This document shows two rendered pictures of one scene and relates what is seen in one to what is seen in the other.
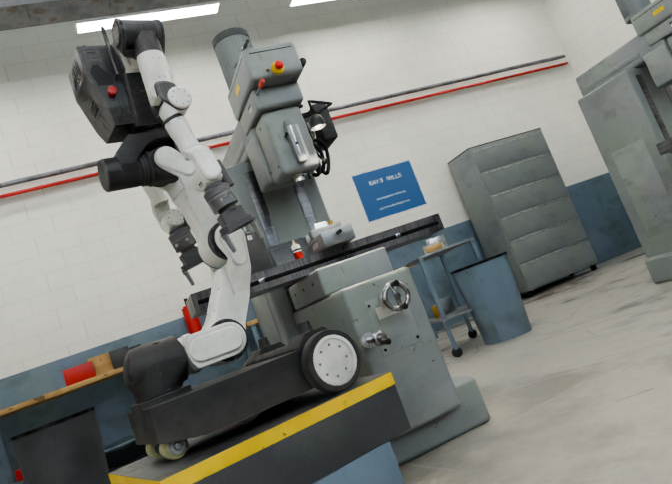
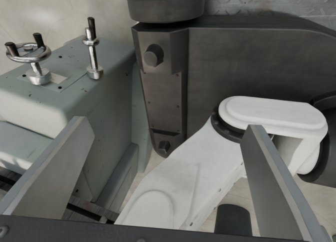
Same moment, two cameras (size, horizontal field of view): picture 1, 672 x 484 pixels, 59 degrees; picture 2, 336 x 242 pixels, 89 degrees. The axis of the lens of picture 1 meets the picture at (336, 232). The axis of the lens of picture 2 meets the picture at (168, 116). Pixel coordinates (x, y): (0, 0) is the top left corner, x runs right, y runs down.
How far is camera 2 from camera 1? 187 cm
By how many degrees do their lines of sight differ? 55
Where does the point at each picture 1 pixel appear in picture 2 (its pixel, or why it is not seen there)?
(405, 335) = (66, 62)
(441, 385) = not seen: hidden behind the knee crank
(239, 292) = (187, 161)
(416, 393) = (103, 47)
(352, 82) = not seen: outside the picture
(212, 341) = (280, 113)
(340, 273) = (37, 152)
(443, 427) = not seen: hidden behind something
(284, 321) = (104, 202)
